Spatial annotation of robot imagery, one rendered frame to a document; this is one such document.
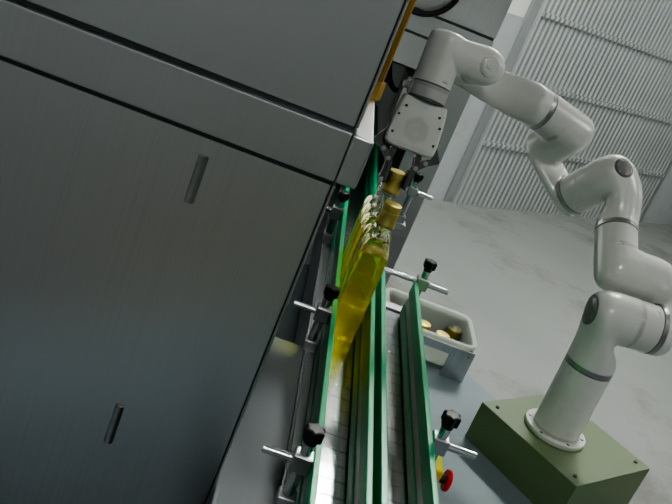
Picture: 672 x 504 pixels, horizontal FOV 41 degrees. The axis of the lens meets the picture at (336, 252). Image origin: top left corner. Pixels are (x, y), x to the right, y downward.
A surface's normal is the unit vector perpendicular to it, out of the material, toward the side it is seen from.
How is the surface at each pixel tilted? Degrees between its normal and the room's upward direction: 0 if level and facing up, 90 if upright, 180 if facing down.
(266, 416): 0
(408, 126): 75
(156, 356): 90
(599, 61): 90
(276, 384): 0
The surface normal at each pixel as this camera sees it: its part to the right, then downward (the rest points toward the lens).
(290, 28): -0.04, 0.36
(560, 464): 0.34, -0.87
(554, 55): 0.55, 0.51
